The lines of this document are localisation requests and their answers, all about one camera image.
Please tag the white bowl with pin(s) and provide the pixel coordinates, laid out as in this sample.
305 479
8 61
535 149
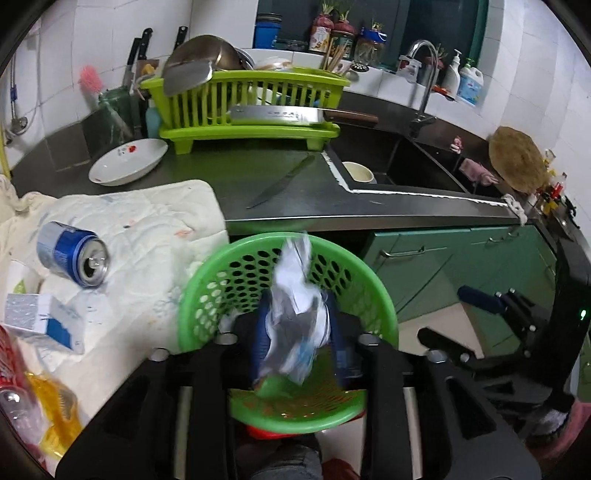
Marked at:
274 63

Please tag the white paper cup green leaf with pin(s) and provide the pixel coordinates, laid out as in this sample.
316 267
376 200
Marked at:
21 277

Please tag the steel kitchen sink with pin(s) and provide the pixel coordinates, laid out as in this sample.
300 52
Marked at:
429 170

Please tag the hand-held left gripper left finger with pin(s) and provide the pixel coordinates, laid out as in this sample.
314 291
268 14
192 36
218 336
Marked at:
265 341

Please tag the pink bristle brush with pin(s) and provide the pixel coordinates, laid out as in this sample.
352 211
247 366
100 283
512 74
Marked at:
92 78

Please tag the red label jar with sprouts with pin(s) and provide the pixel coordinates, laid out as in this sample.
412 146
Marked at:
321 34

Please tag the pink dish cloth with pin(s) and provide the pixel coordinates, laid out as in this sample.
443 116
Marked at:
478 170

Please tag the white detergent bottle blue label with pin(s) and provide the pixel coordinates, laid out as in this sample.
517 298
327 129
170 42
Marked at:
470 85

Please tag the dark window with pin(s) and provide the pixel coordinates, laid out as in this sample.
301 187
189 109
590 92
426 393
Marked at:
406 23

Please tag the grey printed carton box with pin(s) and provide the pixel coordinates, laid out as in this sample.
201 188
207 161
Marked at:
27 314

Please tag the chrome kitchen faucet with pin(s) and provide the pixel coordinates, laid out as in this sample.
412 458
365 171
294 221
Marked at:
427 92

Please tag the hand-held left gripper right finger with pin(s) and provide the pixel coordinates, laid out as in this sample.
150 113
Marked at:
344 341

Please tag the green kitchen cabinet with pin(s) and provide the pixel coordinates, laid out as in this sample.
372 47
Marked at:
461 267

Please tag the group of small condiment bottles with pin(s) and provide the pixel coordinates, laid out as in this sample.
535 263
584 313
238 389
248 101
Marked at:
554 189

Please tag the teal plastic container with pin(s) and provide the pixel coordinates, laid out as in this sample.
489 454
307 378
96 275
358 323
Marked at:
153 122

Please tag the cream printed quilted cloth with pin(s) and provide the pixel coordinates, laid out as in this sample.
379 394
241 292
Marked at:
147 240

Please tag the green plastic basket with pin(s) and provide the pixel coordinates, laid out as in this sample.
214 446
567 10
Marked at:
221 286

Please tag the round woven mat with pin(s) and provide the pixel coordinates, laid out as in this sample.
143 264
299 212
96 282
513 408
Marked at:
517 159

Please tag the glass jar with blue rim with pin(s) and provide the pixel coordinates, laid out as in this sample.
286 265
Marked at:
369 48

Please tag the yellow plastic bag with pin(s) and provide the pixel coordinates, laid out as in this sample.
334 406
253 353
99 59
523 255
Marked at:
55 406

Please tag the white wrapper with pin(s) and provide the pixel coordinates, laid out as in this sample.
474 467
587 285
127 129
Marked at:
295 295

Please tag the white plate with red flower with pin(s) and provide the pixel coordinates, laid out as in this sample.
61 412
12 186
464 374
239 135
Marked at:
124 161

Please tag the dark jar with sprouts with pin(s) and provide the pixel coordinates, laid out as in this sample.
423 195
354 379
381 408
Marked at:
344 36

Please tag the yellow sponge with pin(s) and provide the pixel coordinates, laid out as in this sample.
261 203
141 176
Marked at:
148 70

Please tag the red snack packet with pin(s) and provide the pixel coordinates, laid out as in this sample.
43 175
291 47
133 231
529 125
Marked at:
9 360

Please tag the white knotted rag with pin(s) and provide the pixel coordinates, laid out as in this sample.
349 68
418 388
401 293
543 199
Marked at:
515 207

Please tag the white pump bottle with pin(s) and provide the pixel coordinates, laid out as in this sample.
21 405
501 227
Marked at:
452 78

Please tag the blue plastic jar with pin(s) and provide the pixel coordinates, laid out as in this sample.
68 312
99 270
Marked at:
268 32

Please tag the lime green dish rack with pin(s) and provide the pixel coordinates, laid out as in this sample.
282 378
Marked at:
240 134

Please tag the stainless steel wok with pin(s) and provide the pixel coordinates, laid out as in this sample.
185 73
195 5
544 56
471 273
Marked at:
203 50

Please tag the dark grey cloth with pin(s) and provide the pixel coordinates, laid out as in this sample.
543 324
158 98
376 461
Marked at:
291 464

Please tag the blue and silver beverage can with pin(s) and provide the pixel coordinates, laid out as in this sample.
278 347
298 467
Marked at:
60 249

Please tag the dark green utensil holder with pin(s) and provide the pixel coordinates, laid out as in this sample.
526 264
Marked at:
115 110

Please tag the clear plastic bottle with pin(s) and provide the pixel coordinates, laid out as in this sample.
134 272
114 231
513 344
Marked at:
18 413

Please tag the bundle of chopsticks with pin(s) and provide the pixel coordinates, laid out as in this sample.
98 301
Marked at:
337 57

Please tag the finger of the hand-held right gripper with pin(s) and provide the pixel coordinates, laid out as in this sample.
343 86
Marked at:
443 340
480 300

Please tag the steel spatula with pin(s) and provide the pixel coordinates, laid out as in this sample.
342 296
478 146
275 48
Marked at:
187 76

